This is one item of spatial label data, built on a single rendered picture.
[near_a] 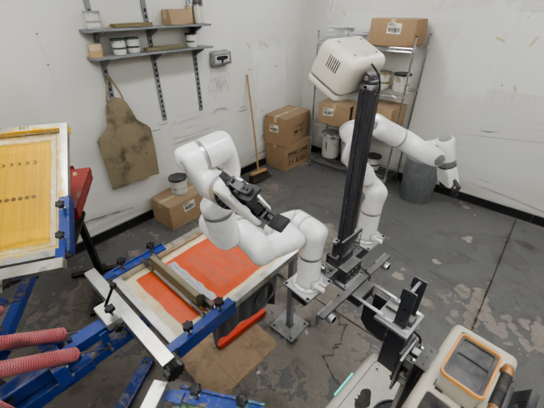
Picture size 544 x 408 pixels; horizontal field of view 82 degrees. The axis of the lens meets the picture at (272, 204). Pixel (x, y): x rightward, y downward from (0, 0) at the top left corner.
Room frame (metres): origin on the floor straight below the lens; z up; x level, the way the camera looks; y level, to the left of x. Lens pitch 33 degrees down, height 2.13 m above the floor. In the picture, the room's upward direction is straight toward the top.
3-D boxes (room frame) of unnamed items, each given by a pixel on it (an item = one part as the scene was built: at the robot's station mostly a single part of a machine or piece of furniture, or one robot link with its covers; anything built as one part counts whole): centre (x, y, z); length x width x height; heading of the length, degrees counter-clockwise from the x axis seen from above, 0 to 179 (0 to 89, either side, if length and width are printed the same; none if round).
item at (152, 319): (1.20, 0.33, 0.97); 0.79 x 0.58 x 0.04; 138
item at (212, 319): (0.83, 0.28, 0.98); 0.30 x 0.05 x 0.07; 138
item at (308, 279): (0.92, -0.16, 1.21); 0.16 x 0.13 x 0.15; 44
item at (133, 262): (1.20, 0.70, 0.98); 0.30 x 0.05 x 0.07; 138
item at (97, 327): (0.78, 0.70, 1.02); 0.17 x 0.06 x 0.05; 138
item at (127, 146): (2.91, 1.42, 1.06); 0.53 x 0.07 x 1.05; 138
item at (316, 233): (0.93, -0.15, 1.37); 0.13 x 0.10 x 0.16; 38
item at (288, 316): (1.54, -0.14, 0.48); 0.22 x 0.22 x 0.96; 48
